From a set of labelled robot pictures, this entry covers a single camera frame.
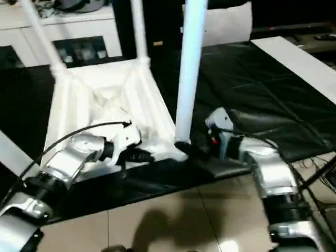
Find grey cushion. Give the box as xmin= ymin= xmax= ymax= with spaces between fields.
xmin=181 ymin=2 xmax=253 ymax=47

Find black box with yellow label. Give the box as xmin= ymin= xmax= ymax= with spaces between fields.
xmin=112 ymin=0 xmax=184 ymax=61

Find black tripod leg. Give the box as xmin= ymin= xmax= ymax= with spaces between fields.
xmin=299 ymin=160 xmax=336 ymax=192

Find white plastic table leg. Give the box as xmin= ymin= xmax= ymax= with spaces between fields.
xmin=19 ymin=0 xmax=68 ymax=77
xmin=0 ymin=130 xmax=34 ymax=175
xmin=174 ymin=0 xmax=208 ymax=148
xmin=130 ymin=0 xmax=151 ymax=66

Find thin floor cables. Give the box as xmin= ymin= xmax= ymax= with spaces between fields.
xmin=291 ymin=154 xmax=336 ymax=184

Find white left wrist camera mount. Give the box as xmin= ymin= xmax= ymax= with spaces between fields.
xmin=104 ymin=124 xmax=144 ymax=166

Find dark tangled small object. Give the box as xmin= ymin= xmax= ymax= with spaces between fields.
xmin=36 ymin=6 xmax=56 ymax=18

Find white flat board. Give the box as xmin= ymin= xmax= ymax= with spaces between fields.
xmin=250 ymin=36 xmax=336 ymax=104

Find white cabinet with glass doors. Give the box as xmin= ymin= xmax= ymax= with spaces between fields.
xmin=0 ymin=5 xmax=123 ymax=68

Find white plastic table top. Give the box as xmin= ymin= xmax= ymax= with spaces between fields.
xmin=39 ymin=59 xmax=190 ymax=175

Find grey rounded device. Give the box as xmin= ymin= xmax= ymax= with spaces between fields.
xmin=56 ymin=0 xmax=99 ymax=13

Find black work mat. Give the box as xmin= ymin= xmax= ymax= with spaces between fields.
xmin=0 ymin=40 xmax=336 ymax=224

